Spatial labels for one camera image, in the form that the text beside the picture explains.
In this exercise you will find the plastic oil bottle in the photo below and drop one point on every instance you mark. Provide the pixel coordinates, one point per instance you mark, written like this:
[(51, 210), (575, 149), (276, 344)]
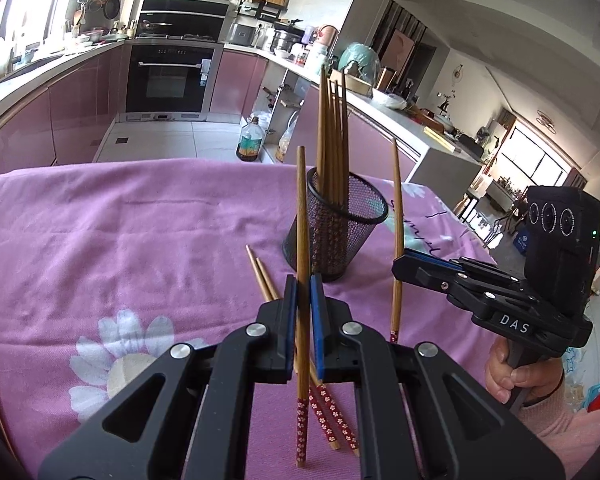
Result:
[(250, 141)]

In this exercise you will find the black wall rack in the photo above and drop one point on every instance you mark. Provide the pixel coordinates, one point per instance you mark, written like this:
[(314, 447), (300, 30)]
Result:
[(262, 10)]

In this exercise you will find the person's right hand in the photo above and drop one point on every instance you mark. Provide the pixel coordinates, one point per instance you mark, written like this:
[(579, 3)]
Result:
[(540, 379)]

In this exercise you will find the steel pot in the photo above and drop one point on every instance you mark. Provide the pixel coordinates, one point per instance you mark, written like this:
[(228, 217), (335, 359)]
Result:
[(284, 41)]

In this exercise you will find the round bamboo steamer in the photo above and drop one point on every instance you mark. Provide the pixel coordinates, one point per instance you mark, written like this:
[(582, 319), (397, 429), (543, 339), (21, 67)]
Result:
[(352, 83)]

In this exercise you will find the white plastic bag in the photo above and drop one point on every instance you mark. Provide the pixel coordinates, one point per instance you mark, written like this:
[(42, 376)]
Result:
[(389, 100)]

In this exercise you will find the black mesh utensil cup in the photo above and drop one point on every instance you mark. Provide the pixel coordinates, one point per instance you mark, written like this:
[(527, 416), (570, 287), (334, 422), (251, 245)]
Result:
[(337, 233)]

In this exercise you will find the teal covered appliance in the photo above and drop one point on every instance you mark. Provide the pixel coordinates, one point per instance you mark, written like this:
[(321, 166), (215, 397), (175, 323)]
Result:
[(360, 61)]

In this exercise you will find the pink thermos jug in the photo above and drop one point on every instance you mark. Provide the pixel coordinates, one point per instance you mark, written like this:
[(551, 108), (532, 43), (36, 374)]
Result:
[(326, 36)]

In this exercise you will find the black range hood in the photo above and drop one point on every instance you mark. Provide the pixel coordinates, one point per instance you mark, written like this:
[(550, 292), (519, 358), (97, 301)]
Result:
[(197, 20)]

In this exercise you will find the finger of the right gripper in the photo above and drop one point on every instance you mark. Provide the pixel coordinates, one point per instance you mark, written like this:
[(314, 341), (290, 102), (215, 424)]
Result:
[(432, 260), (410, 271)]

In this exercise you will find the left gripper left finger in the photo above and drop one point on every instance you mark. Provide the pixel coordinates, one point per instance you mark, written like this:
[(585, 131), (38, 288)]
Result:
[(187, 416)]

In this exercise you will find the black frying pan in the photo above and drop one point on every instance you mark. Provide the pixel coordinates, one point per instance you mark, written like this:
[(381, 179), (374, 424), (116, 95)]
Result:
[(111, 9)]

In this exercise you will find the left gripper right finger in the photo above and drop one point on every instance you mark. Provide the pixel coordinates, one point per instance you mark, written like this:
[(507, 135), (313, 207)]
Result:
[(420, 415)]

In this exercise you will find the pink sleeve forearm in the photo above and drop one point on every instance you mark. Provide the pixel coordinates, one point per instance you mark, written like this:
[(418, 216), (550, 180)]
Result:
[(573, 436)]

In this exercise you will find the black built-in oven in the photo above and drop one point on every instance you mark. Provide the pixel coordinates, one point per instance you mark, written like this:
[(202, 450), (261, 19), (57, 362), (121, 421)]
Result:
[(173, 80)]

